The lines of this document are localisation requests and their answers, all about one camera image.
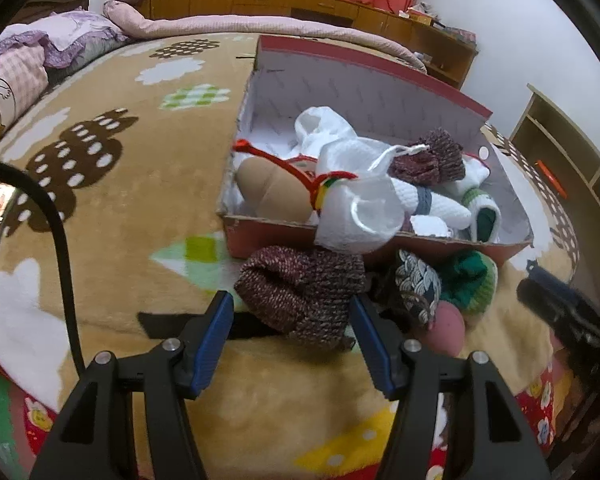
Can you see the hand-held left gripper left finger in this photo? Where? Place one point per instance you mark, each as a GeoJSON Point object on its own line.
{"type": "Point", "coordinates": [210, 347]}

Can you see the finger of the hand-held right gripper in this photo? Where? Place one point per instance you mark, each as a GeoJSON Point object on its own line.
{"type": "Point", "coordinates": [555, 276]}
{"type": "Point", "coordinates": [550, 307]}

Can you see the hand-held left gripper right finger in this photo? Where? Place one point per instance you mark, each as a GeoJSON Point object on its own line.
{"type": "Point", "coordinates": [375, 352]}

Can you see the maroon knit sock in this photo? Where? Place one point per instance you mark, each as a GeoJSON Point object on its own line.
{"type": "Point", "coordinates": [430, 160]}
{"type": "Point", "coordinates": [300, 290]}

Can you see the white towel grey band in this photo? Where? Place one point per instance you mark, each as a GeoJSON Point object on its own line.
{"type": "Point", "coordinates": [450, 210]}

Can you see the white knit glove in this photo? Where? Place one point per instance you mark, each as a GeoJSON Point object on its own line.
{"type": "Point", "coordinates": [430, 225]}
{"type": "Point", "coordinates": [475, 175]}

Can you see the beige stocking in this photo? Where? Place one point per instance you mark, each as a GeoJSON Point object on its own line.
{"type": "Point", "coordinates": [270, 185]}

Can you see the white plastic bag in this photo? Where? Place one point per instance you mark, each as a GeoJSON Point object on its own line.
{"type": "Point", "coordinates": [325, 125]}

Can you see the red cardboard box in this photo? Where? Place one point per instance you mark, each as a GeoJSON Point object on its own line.
{"type": "Point", "coordinates": [360, 90]}

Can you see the pink round soft item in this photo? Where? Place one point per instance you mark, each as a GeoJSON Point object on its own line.
{"type": "Point", "coordinates": [445, 330]}

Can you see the green and white rolled sock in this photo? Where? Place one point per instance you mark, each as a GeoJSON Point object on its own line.
{"type": "Point", "coordinates": [485, 210]}
{"type": "Point", "coordinates": [470, 280]}

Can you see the dark wave-patterned cloth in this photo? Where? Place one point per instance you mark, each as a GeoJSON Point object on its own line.
{"type": "Point", "coordinates": [415, 275]}

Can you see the orange item on shelf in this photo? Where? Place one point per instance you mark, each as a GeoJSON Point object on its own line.
{"type": "Point", "coordinates": [550, 177]}

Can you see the light wooden shelf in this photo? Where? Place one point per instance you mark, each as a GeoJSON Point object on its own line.
{"type": "Point", "coordinates": [570, 150]}

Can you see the tan printed blanket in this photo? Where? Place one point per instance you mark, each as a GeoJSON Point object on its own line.
{"type": "Point", "coordinates": [130, 210]}

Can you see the red cartoon cloth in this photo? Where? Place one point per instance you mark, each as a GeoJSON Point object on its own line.
{"type": "Point", "coordinates": [40, 417]}

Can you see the small boxes on cabinet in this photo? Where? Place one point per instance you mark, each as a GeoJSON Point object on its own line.
{"type": "Point", "coordinates": [422, 12]}

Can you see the pink rolled quilt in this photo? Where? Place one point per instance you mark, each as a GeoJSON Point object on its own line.
{"type": "Point", "coordinates": [205, 25]}

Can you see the pink checked cartoon pillow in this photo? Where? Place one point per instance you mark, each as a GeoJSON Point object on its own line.
{"type": "Point", "coordinates": [10, 85]}

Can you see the purple frilled pillow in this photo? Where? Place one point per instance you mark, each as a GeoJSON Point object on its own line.
{"type": "Point", "coordinates": [75, 30]}

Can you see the long wooden cabinet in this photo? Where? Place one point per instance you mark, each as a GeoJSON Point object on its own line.
{"type": "Point", "coordinates": [260, 2]}

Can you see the dark wooden headboard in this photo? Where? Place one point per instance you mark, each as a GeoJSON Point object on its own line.
{"type": "Point", "coordinates": [75, 2]}

